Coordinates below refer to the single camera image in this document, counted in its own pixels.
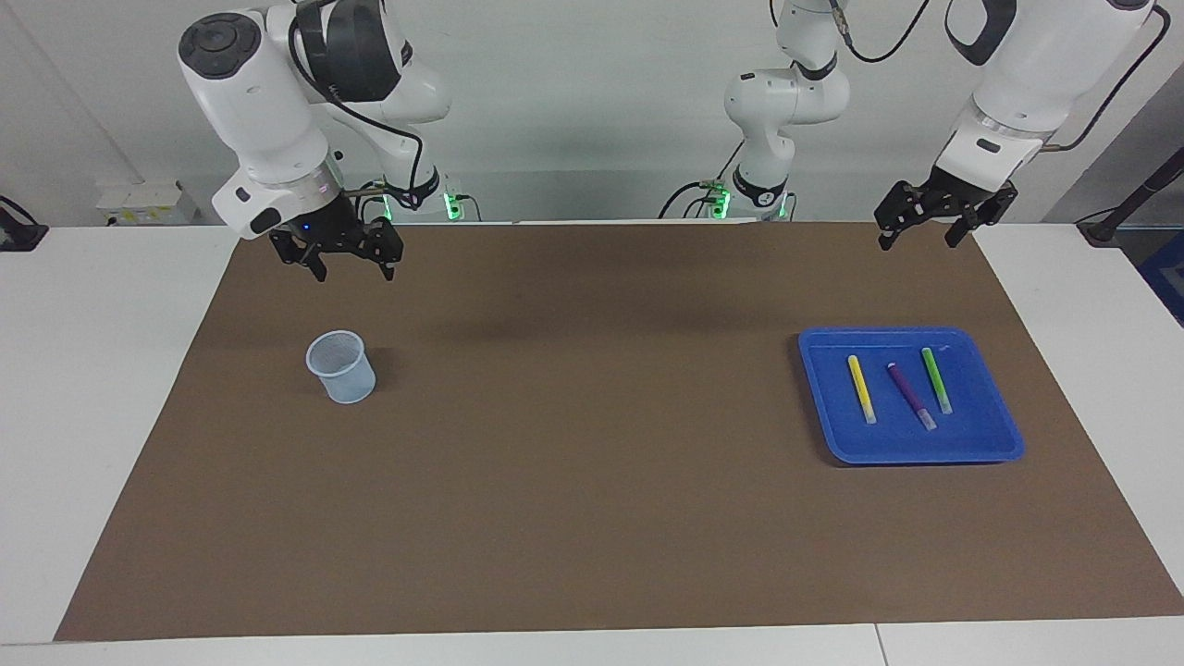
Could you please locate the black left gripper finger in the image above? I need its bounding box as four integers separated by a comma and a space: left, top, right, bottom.
945, 183, 1019, 249
875, 182, 927, 252

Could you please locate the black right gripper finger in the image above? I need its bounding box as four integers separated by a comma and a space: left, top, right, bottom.
270, 228, 329, 284
364, 221, 405, 282

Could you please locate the green pen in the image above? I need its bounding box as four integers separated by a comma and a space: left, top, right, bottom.
920, 347, 954, 415

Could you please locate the yellow pen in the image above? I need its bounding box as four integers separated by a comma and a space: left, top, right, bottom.
847, 355, 878, 426

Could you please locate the purple pen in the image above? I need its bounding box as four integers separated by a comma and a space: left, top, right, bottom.
886, 362, 938, 432

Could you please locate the pale blue mesh cup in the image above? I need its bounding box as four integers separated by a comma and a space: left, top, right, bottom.
305, 330, 377, 405

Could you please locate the black stand pole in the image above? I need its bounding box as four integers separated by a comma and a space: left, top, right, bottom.
1078, 148, 1184, 246

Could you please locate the blue plastic tray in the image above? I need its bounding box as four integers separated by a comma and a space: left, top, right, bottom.
798, 327, 1026, 465

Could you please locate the brown table mat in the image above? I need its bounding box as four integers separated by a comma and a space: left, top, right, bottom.
54, 222, 1184, 642

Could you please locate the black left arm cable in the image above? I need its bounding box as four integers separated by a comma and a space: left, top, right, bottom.
828, 0, 1171, 154

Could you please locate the black base cable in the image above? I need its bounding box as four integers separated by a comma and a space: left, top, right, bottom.
659, 139, 743, 220

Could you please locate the black clamp mount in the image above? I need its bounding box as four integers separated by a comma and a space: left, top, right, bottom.
0, 196, 49, 253

